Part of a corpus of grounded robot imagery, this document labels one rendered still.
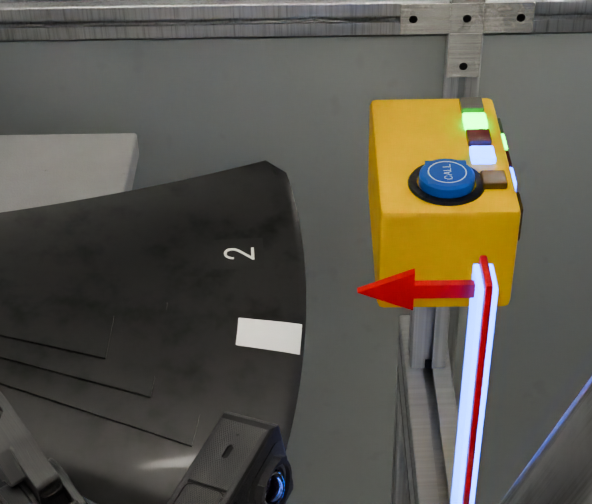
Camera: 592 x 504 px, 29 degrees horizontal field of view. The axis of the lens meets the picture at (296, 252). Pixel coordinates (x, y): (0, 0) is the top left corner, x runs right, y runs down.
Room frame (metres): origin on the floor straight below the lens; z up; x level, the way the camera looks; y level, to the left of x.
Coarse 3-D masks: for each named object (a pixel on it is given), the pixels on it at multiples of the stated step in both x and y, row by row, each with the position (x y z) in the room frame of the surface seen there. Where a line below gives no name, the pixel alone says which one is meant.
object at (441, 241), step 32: (384, 128) 0.77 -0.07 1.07; (416, 128) 0.77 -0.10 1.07; (448, 128) 0.77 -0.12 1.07; (384, 160) 0.72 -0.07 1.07; (416, 160) 0.72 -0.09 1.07; (384, 192) 0.68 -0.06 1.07; (416, 192) 0.68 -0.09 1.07; (480, 192) 0.67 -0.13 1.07; (512, 192) 0.68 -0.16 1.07; (384, 224) 0.66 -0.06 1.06; (416, 224) 0.66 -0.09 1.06; (448, 224) 0.65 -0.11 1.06; (480, 224) 0.65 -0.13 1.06; (512, 224) 0.65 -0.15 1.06; (384, 256) 0.66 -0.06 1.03; (416, 256) 0.66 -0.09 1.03; (448, 256) 0.65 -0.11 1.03; (512, 256) 0.65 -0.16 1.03
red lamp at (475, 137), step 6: (468, 132) 0.75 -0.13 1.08; (474, 132) 0.75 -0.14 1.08; (480, 132) 0.75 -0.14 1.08; (486, 132) 0.75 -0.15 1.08; (468, 138) 0.74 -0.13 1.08; (474, 138) 0.74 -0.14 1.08; (480, 138) 0.74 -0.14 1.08; (486, 138) 0.74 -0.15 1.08; (468, 144) 0.74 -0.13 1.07; (474, 144) 0.74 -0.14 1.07; (480, 144) 0.74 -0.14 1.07; (486, 144) 0.74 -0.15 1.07
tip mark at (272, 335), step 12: (240, 324) 0.43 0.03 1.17; (252, 324) 0.43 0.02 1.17; (264, 324) 0.43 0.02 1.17; (276, 324) 0.43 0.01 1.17; (288, 324) 0.43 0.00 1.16; (300, 324) 0.44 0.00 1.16; (240, 336) 0.43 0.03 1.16; (252, 336) 0.43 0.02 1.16; (264, 336) 0.43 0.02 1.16; (276, 336) 0.43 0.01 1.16; (288, 336) 0.43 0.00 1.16; (300, 336) 0.43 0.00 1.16; (264, 348) 0.42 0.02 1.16; (276, 348) 0.42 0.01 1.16; (288, 348) 0.42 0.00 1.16
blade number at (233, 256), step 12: (216, 240) 0.48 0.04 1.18; (228, 240) 0.48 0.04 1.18; (240, 240) 0.48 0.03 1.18; (252, 240) 0.48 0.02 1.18; (216, 252) 0.48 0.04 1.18; (228, 252) 0.48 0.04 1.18; (240, 252) 0.48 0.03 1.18; (252, 252) 0.48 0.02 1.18; (216, 264) 0.47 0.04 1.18; (228, 264) 0.47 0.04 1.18; (240, 264) 0.47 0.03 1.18; (252, 264) 0.47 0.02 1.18
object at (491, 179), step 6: (480, 174) 0.69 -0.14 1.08; (486, 174) 0.69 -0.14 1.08; (492, 174) 0.69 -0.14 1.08; (498, 174) 0.69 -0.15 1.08; (504, 174) 0.69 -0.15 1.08; (486, 180) 0.68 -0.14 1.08; (492, 180) 0.68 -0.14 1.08; (498, 180) 0.68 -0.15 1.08; (504, 180) 0.68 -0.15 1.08; (486, 186) 0.68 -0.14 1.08; (492, 186) 0.68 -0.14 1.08; (498, 186) 0.68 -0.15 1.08; (504, 186) 0.68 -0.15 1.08
